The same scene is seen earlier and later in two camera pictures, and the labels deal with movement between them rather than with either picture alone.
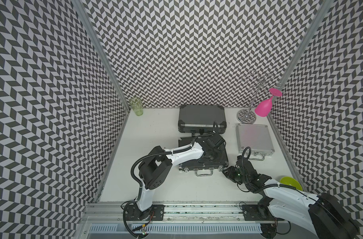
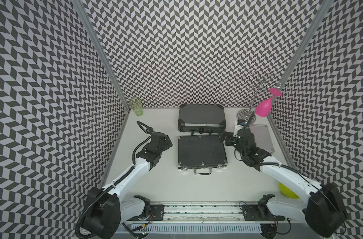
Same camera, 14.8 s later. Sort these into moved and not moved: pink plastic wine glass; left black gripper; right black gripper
Moved: left black gripper; right black gripper
Not moved: pink plastic wine glass
